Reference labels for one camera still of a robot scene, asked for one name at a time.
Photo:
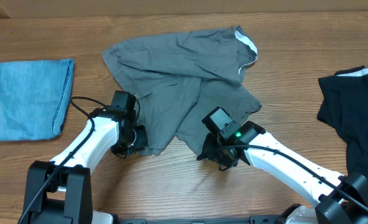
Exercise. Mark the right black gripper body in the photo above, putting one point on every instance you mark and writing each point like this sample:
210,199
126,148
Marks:
209,149

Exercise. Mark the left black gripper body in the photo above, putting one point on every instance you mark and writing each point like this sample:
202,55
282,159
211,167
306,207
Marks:
137,140

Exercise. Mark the grey shorts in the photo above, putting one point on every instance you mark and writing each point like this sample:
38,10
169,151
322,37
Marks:
179,78

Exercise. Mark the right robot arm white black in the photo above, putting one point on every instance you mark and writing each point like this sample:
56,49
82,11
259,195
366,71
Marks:
334,198

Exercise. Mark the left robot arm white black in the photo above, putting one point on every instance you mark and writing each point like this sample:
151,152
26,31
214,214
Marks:
59,191

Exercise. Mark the folded blue denim garment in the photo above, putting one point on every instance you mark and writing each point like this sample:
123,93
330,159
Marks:
34,97

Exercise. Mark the black garment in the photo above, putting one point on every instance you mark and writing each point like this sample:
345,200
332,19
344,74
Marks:
345,108

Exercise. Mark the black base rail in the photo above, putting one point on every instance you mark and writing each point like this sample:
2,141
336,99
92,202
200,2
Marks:
202,219

